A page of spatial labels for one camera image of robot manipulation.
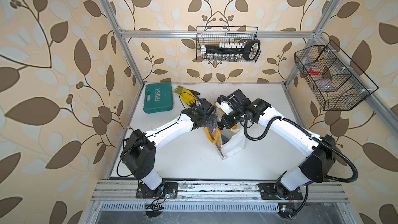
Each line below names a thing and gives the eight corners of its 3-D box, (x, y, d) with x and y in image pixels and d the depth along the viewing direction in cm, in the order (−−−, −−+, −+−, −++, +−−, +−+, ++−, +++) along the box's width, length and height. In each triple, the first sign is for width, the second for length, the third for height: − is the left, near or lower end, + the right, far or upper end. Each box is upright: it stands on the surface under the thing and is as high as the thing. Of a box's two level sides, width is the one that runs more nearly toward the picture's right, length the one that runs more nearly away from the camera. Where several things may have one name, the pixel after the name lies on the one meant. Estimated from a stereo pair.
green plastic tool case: (144, 114, 104) (142, 110, 101) (147, 87, 120) (145, 83, 117) (173, 110, 106) (172, 106, 103) (172, 85, 122) (171, 81, 118)
